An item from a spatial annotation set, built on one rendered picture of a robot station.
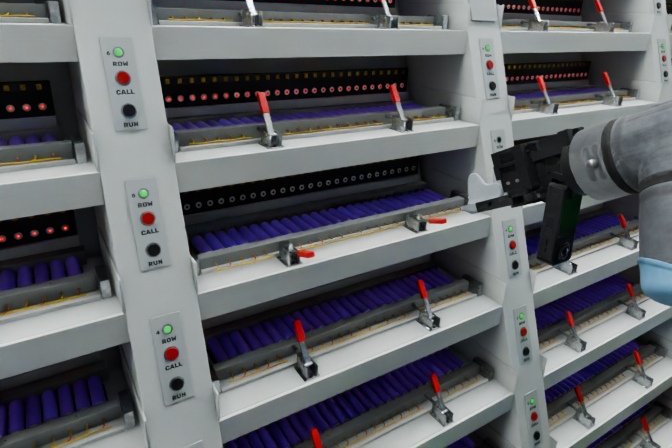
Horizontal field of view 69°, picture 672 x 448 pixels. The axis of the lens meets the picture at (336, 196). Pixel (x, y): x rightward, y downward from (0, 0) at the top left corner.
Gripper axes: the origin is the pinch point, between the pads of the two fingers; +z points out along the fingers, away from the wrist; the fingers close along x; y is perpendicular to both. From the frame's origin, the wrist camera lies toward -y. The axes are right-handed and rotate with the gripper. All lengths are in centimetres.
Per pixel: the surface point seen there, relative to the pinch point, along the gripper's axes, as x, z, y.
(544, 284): -33.6, 19.0, -20.0
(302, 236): 22.3, 18.3, 2.4
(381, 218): 5.6, 18.3, 2.4
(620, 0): -88, 13, 47
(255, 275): 32.9, 15.3, -1.9
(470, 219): -13.2, 15.4, -1.8
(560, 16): -75, 23, 47
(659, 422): -82, 33, -72
